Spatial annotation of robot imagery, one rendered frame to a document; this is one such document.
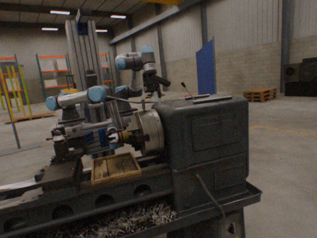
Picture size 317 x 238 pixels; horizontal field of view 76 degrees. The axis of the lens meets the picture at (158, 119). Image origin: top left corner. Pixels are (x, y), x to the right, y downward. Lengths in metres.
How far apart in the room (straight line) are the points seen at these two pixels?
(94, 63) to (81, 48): 0.17
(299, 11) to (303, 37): 1.15
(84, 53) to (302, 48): 10.24
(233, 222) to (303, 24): 10.50
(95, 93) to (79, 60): 0.64
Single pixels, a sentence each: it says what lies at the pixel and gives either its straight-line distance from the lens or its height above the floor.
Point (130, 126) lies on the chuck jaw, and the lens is 1.39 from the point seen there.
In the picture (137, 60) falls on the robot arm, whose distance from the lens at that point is 1.31.
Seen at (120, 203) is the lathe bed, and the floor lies 0.71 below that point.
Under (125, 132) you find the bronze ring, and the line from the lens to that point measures 1.35.
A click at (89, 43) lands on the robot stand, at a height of 1.83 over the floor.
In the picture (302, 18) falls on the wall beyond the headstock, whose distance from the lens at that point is 11.57.
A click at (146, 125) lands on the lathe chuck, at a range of 1.25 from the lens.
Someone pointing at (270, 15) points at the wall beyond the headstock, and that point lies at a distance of 12.23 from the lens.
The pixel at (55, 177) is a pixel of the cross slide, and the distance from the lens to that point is 1.29.
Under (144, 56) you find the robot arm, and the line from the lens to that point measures 1.24.
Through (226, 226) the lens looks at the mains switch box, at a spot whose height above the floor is 0.38.
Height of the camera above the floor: 1.46
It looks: 12 degrees down
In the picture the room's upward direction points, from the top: 6 degrees counter-clockwise
